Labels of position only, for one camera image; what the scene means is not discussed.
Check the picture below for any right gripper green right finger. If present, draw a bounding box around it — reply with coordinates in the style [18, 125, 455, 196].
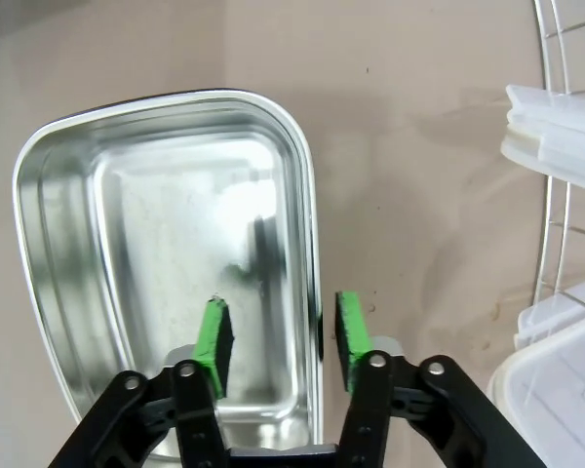
[333, 291, 542, 468]

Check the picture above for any clear plastic clip lid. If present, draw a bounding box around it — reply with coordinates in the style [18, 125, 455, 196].
[499, 83, 585, 196]
[486, 280, 585, 468]

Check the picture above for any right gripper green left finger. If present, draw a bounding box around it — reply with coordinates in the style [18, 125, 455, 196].
[48, 294, 236, 468]

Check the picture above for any rectangular stainless steel container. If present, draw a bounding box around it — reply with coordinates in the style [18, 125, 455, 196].
[12, 87, 326, 462]

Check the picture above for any metal wire lid rack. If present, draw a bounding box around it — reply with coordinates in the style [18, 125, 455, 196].
[530, 0, 585, 313]

